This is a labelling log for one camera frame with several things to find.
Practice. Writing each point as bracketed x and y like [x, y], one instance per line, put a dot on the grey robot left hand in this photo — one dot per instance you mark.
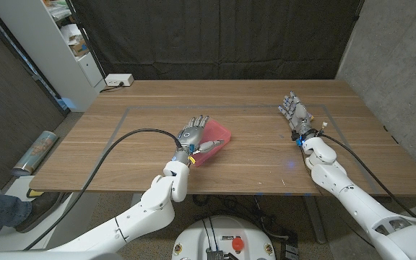
[191, 135]

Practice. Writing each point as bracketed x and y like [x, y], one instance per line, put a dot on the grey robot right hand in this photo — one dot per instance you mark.
[300, 115]

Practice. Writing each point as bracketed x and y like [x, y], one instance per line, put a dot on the pink plastic pencil case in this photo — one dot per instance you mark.
[219, 131]

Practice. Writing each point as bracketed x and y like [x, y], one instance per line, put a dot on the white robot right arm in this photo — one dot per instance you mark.
[359, 204]

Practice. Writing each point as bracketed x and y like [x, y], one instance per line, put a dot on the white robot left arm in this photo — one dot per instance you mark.
[139, 216]

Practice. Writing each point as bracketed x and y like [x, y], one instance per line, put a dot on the white robot base torso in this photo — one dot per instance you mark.
[197, 234]

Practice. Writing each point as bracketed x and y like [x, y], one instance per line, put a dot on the white power strip box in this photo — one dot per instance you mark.
[118, 79]

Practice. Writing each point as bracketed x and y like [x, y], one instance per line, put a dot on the black fabric backdrop curtain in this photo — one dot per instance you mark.
[222, 36]

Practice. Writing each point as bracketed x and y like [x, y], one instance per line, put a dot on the grey metal table leg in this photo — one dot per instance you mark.
[315, 220]

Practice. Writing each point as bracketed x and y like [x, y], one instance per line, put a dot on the red emergency stop button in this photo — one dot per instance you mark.
[237, 243]

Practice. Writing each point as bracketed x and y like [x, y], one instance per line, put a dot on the black power brick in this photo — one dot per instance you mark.
[289, 251]

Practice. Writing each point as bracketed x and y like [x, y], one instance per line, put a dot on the black backdrop stand pole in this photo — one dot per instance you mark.
[87, 43]

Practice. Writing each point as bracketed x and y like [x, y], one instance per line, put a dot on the cardboard box on shelf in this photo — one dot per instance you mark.
[78, 47]

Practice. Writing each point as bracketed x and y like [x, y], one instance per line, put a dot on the white shelf cabinet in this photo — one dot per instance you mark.
[45, 47]

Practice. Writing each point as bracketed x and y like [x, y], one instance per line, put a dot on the dark person shoe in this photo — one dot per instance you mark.
[38, 211]

